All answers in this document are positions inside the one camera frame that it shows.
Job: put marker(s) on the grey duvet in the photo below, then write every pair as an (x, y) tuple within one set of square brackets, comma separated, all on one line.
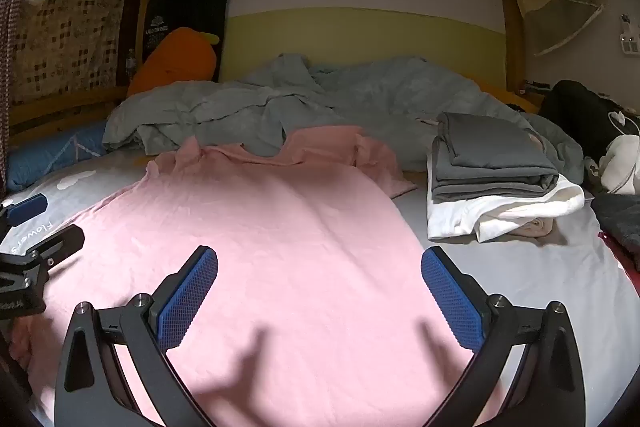
[(350, 92)]

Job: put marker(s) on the black printed cushion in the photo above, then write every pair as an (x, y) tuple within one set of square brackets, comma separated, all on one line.
[(200, 2)]

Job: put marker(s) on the folded grey garment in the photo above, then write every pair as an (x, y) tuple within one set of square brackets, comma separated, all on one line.
[(490, 152)]

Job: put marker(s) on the orange carrot plush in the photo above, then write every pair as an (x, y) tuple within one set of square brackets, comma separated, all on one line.
[(170, 62)]

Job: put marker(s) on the grey printed bed sheet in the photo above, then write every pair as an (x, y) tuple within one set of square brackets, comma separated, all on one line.
[(500, 272)]

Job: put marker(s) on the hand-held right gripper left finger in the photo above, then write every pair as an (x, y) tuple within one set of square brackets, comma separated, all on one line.
[(187, 297)]

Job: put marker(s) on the red laptop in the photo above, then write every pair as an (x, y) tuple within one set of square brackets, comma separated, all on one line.
[(622, 267)]

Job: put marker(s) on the mosaic patterned curtain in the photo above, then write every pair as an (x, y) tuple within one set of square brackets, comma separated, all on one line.
[(65, 42)]

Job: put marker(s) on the dark grey garment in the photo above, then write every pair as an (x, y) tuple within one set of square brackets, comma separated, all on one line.
[(620, 217)]

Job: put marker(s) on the blue pillow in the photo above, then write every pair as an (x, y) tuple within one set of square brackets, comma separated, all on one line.
[(50, 157)]

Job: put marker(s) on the black garment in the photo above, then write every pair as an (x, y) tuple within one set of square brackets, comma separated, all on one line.
[(575, 112)]

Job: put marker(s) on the pink shirt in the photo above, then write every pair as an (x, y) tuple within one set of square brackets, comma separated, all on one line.
[(275, 232)]

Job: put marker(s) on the folded beige garment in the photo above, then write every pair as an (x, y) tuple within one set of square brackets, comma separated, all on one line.
[(535, 228)]

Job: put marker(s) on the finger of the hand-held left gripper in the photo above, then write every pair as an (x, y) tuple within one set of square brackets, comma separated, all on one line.
[(27, 208), (60, 239)]

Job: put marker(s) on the folded white garment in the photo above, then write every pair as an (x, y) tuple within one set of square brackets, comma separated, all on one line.
[(500, 213)]

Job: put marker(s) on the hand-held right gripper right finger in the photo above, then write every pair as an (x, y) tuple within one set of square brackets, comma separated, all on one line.
[(452, 302)]

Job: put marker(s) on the white wall device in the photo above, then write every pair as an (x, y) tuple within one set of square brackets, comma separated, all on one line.
[(629, 39)]

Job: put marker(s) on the red checked curtain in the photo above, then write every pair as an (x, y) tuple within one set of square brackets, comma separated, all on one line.
[(7, 57)]

